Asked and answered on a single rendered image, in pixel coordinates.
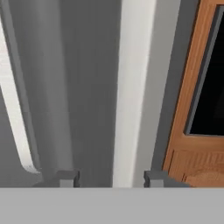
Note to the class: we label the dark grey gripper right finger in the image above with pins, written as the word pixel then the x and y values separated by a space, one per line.
pixel 155 179

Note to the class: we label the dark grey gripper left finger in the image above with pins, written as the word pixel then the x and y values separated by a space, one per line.
pixel 67 178

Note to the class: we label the grey fridge door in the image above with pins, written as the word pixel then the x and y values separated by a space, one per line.
pixel 87 87

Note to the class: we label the wooden oven cabinet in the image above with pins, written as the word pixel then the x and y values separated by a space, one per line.
pixel 186 157

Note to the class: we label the black built-in oven door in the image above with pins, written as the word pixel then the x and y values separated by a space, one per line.
pixel 213 96

